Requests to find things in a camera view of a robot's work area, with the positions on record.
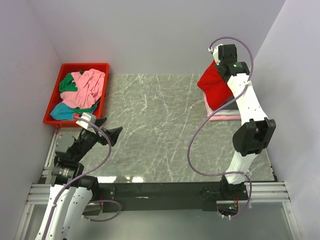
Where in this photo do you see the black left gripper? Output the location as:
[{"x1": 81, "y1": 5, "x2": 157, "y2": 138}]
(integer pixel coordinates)
[{"x1": 73, "y1": 117, "x2": 122, "y2": 162}]

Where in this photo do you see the red t-shirt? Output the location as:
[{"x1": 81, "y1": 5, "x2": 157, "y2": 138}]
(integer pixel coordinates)
[{"x1": 197, "y1": 60, "x2": 233, "y2": 111}]

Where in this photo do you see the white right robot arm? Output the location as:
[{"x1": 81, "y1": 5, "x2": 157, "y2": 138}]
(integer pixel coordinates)
[{"x1": 213, "y1": 44, "x2": 276, "y2": 200}]

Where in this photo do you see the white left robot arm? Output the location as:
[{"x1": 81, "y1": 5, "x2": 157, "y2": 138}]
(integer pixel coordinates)
[{"x1": 35, "y1": 113, "x2": 123, "y2": 240}]

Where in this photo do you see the crumpled teal t-shirt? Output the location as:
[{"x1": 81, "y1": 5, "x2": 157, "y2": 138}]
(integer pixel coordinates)
[{"x1": 50, "y1": 102, "x2": 95, "y2": 121}]

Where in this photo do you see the red plastic bin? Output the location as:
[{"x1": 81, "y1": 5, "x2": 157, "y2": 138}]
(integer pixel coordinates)
[{"x1": 43, "y1": 63, "x2": 109, "y2": 128}]

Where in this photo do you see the crumpled green t-shirt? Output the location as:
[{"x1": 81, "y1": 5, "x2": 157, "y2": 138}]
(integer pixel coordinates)
[{"x1": 58, "y1": 70, "x2": 101, "y2": 117}]

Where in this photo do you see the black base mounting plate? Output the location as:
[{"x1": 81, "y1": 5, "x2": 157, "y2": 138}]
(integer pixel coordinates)
[{"x1": 90, "y1": 181, "x2": 250, "y2": 213}]

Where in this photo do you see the folded pink t-shirt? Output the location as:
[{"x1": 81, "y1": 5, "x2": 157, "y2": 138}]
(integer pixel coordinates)
[{"x1": 203, "y1": 93, "x2": 241, "y2": 121}]

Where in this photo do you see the folded dark grey t-shirt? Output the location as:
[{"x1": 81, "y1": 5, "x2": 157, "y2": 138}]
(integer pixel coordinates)
[{"x1": 222, "y1": 101, "x2": 238, "y2": 111}]

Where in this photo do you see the folded white t-shirt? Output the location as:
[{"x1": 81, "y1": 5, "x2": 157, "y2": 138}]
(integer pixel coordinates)
[{"x1": 214, "y1": 109, "x2": 240, "y2": 116}]

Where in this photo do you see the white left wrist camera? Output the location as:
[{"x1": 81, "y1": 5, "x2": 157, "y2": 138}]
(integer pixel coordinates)
[{"x1": 73, "y1": 112, "x2": 97, "y2": 132}]

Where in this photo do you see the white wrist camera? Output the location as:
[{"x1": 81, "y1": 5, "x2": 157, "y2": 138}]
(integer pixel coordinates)
[
  {"x1": 208, "y1": 44, "x2": 223, "y2": 66},
  {"x1": 73, "y1": 112, "x2": 97, "y2": 132}
]

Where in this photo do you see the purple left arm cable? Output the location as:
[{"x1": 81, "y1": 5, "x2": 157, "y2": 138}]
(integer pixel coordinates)
[{"x1": 41, "y1": 116, "x2": 122, "y2": 240}]

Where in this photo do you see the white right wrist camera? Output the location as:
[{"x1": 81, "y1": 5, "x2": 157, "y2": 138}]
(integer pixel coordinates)
[{"x1": 208, "y1": 44, "x2": 223, "y2": 66}]

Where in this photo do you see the aluminium frame rail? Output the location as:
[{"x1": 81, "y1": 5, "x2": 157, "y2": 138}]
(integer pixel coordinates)
[{"x1": 26, "y1": 181, "x2": 291, "y2": 206}]

